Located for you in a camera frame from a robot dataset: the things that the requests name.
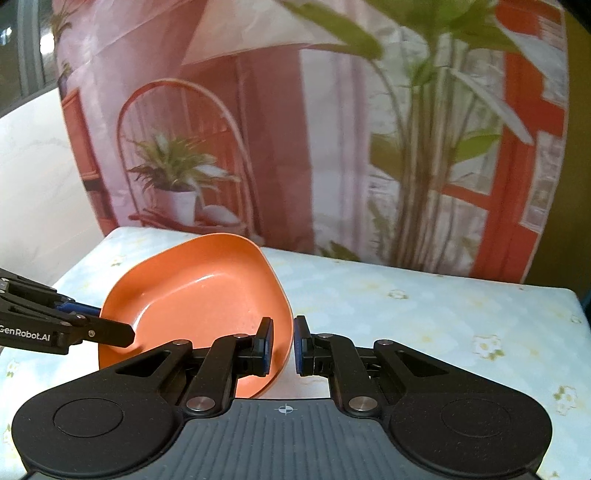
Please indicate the printed backdrop cloth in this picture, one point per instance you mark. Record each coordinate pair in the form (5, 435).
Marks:
(300, 161)

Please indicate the floral tablecloth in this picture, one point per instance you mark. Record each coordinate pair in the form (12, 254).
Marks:
(415, 314)

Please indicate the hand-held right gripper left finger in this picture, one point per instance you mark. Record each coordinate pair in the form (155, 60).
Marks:
(265, 345)

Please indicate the orange plate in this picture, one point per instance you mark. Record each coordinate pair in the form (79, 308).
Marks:
(194, 300)

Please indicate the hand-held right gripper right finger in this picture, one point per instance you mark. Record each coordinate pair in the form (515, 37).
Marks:
(300, 345)

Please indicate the window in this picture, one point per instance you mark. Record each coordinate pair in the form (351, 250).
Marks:
(27, 46)

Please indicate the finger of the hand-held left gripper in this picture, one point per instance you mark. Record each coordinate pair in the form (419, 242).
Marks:
(69, 306)
(108, 333)

